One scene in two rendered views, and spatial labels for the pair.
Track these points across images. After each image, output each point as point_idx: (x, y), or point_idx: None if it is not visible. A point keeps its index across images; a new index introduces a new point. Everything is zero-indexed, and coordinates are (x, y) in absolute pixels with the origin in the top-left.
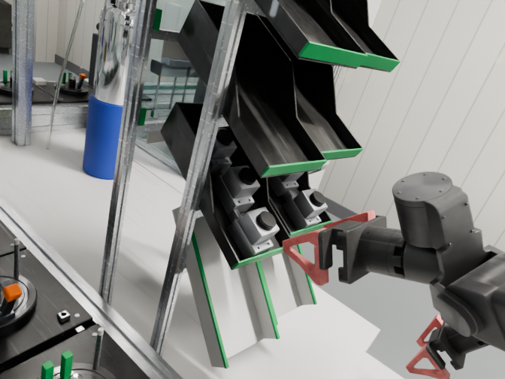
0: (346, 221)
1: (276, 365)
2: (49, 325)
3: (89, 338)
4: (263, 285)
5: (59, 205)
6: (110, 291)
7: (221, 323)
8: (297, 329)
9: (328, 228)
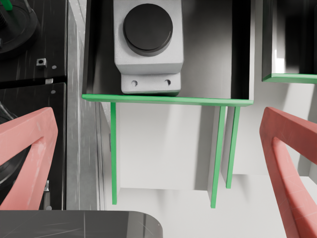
0: (100, 211)
1: (245, 213)
2: (28, 66)
3: (47, 93)
4: (218, 132)
5: None
6: None
7: (146, 149)
8: (311, 189)
9: (269, 123)
